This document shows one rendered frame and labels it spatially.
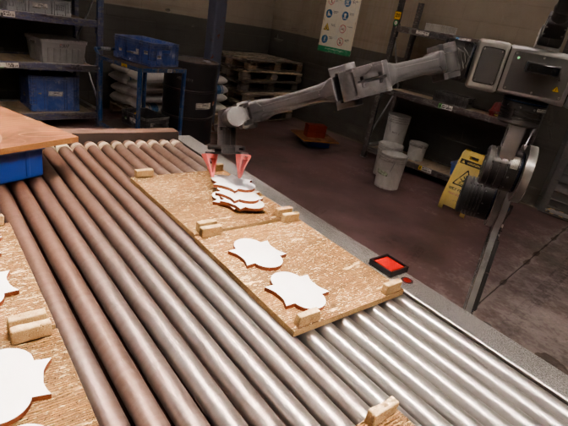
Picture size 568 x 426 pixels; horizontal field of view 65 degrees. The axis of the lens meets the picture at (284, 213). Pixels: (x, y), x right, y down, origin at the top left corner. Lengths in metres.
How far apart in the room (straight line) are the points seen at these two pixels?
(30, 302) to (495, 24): 5.56
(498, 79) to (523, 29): 4.21
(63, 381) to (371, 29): 6.25
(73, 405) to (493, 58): 1.45
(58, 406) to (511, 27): 5.63
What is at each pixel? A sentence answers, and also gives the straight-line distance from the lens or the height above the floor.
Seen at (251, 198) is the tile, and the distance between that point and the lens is 1.36.
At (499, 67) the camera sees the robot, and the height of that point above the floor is 1.45.
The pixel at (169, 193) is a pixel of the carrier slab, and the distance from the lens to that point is 1.41.
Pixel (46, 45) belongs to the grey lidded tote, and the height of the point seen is 0.81.
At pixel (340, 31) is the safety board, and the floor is 1.41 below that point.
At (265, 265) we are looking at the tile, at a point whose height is 0.95.
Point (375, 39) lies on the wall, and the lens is 6.61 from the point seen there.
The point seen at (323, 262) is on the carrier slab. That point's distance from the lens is 1.15.
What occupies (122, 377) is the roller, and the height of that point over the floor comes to 0.92.
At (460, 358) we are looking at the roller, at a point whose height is 0.91.
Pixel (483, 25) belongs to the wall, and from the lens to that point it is 5.99.
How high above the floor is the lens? 1.48
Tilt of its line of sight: 23 degrees down
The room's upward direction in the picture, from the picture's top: 11 degrees clockwise
